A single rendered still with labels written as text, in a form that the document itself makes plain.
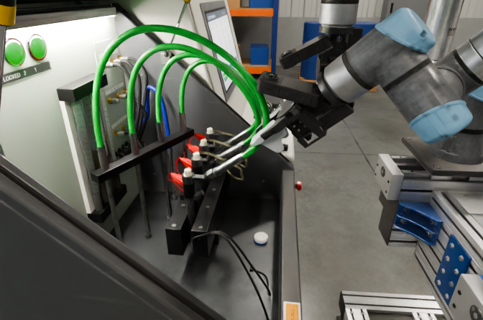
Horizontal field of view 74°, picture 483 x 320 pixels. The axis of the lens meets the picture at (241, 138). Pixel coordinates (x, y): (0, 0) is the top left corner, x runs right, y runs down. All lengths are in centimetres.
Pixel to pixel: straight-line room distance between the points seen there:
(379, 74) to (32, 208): 49
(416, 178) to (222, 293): 64
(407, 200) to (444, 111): 61
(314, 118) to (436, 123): 19
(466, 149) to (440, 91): 57
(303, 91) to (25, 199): 42
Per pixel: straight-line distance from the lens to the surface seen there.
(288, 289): 70
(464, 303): 78
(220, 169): 71
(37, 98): 76
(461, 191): 115
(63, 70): 83
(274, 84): 57
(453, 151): 109
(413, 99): 52
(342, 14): 70
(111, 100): 97
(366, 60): 53
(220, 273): 88
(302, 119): 58
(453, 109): 53
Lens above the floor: 148
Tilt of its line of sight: 25 degrees down
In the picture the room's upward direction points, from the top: straight up
